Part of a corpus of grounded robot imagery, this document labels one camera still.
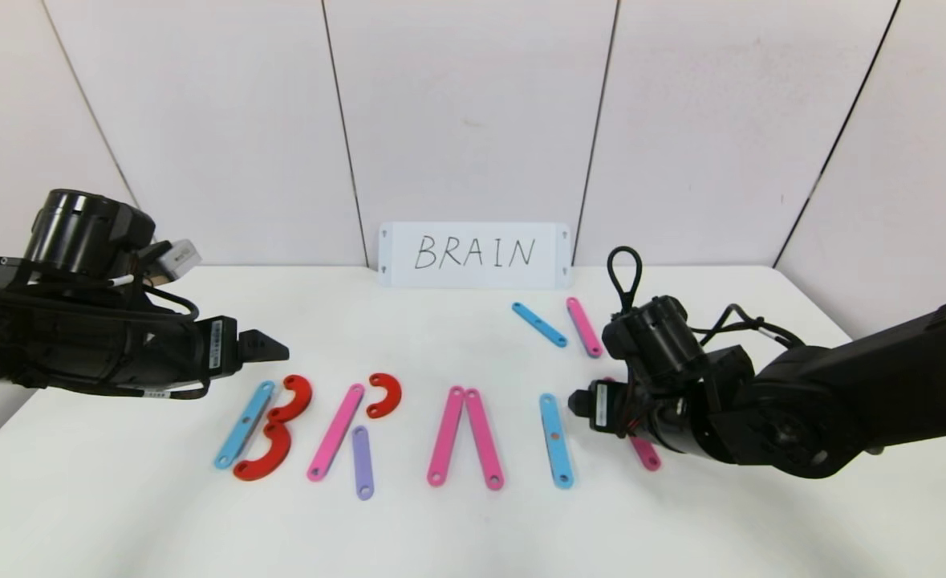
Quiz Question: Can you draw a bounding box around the short blue three-hole bar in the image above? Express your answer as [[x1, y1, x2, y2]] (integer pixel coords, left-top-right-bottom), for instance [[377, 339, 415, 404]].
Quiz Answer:
[[511, 302, 568, 348]]

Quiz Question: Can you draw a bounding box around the long blue bar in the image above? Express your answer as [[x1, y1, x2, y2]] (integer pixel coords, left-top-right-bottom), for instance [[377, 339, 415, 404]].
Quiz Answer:
[[539, 393, 575, 490]]

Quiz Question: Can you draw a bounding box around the short purple bar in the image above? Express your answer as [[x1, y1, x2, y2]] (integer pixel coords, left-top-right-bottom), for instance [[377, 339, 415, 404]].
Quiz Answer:
[[351, 425, 376, 501]]

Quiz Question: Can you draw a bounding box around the small red C-shaped piece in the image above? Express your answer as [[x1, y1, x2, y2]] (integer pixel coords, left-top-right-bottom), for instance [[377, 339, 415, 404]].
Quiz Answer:
[[365, 372, 403, 419]]

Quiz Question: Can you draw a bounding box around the light blue slanted-hole bar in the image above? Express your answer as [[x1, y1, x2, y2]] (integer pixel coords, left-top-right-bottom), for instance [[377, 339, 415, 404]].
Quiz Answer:
[[213, 381, 276, 470]]

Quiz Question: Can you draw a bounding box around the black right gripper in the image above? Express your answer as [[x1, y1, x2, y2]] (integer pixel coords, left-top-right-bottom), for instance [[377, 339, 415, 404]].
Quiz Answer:
[[567, 379, 656, 439]]

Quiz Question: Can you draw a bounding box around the pink bar with purple underside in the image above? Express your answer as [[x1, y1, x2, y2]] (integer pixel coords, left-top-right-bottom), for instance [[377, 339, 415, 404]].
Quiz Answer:
[[566, 296, 603, 358]]

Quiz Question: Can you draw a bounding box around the black looped cable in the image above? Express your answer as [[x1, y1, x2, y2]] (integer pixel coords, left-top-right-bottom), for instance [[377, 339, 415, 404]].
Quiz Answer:
[[607, 246, 644, 315]]

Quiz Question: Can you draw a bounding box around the large red C-shaped piece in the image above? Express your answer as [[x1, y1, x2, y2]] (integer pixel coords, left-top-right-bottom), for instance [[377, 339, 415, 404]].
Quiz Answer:
[[232, 421, 293, 482]]

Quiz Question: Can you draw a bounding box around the long pink bar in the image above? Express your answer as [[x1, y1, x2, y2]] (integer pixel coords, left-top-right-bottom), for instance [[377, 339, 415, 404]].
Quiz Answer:
[[603, 376, 662, 472], [307, 384, 366, 482], [464, 389, 505, 490], [427, 386, 465, 487]]

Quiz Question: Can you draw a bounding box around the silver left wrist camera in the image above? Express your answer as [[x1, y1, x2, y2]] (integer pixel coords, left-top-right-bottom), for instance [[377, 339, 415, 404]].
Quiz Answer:
[[150, 239, 202, 283]]

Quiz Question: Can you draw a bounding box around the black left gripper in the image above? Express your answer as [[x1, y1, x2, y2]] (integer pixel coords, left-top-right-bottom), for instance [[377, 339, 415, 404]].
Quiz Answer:
[[120, 315, 290, 390]]

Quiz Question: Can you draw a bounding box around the white BRAIN sign card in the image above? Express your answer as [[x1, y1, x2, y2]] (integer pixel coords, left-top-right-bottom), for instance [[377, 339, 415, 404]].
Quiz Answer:
[[378, 222, 572, 289]]

